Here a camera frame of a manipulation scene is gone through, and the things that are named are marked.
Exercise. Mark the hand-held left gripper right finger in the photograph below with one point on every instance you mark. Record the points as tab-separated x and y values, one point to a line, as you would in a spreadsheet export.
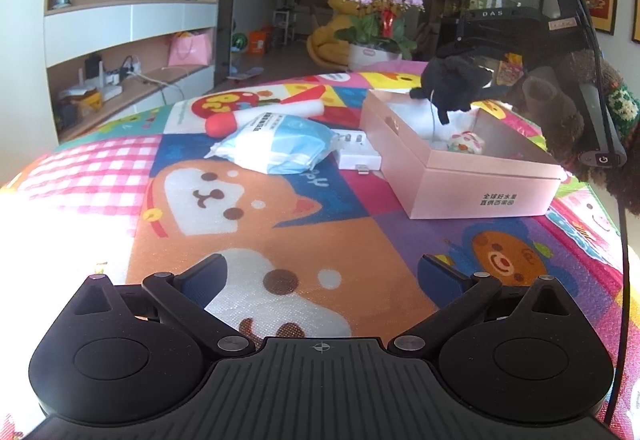
440	277

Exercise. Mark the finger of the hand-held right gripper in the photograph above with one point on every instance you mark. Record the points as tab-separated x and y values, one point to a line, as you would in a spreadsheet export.
495	15

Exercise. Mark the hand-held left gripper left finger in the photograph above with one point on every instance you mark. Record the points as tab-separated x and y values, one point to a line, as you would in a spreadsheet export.
202	277

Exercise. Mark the black plush toy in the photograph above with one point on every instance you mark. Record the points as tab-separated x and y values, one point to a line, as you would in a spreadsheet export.
450	79

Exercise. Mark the pink cardboard box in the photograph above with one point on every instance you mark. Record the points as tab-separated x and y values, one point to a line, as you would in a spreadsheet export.
450	190

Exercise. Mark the pink white cow toy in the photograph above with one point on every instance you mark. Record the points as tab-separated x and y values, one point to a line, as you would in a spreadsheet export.
465	142

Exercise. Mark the white battery charger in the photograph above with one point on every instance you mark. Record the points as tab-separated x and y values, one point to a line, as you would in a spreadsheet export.
357	157

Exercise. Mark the blue white plastic packet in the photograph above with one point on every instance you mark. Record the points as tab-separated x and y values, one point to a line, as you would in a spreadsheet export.
280	144

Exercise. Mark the red white foam rocket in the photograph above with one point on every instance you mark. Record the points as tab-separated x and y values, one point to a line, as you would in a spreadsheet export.
270	115

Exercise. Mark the person's right hand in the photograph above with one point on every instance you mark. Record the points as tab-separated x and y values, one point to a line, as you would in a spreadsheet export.
555	114

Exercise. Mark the yellow printed backpack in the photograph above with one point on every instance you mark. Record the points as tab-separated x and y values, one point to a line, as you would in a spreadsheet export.
510	69

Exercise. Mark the colourful cartoon play mat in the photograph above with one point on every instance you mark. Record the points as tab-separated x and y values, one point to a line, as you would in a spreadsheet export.
350	240

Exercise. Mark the yellow plush dinosaur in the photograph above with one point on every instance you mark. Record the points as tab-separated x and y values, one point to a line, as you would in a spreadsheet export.
325	44

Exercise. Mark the yellow cardboard box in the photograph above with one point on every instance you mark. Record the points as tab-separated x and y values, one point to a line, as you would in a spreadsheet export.
89	103

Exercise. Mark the white router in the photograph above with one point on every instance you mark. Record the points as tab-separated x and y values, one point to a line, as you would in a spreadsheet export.
111	89

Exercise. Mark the white shelf rack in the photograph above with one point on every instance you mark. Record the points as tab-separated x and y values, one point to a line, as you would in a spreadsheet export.
282	27

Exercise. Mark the white power strip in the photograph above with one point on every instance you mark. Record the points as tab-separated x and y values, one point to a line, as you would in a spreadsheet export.
131	65

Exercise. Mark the pink shopping bag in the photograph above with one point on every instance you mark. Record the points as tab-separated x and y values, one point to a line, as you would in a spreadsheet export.
190	49

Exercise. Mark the orange box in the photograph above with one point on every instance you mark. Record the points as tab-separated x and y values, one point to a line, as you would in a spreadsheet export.
260	42

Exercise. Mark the green ball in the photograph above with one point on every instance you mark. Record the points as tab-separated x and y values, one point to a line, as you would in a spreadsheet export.
240	42

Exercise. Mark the white wall cabinet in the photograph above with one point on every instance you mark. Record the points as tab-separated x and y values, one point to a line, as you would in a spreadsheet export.
125	19

